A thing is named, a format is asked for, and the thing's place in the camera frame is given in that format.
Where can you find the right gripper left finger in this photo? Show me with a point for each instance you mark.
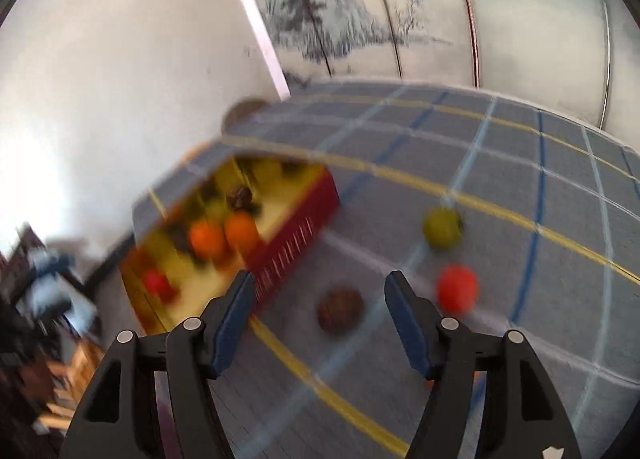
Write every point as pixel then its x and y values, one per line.
pixel 118 418

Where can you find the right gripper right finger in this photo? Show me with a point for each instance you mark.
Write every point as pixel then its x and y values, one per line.
pixel 523 416

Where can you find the dark brown fruit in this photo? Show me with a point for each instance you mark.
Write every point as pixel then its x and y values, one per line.
pixel 340 310
pixel 241 199

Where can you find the red tomato middle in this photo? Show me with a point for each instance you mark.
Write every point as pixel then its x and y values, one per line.
pixel 457 289

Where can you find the green fruit on table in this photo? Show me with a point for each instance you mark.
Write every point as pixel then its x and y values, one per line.
pixel 443 228

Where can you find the blue plaid tablecloth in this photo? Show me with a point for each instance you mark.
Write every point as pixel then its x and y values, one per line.
pixel 543 210

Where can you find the green fruit in tin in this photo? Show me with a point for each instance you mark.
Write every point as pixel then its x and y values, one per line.
pixel 217 209

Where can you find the gold red tin box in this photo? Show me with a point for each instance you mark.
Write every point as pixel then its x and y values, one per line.
pixel 251 212

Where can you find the painted landscape folding screen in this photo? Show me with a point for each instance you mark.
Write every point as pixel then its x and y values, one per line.
pixel 579 57

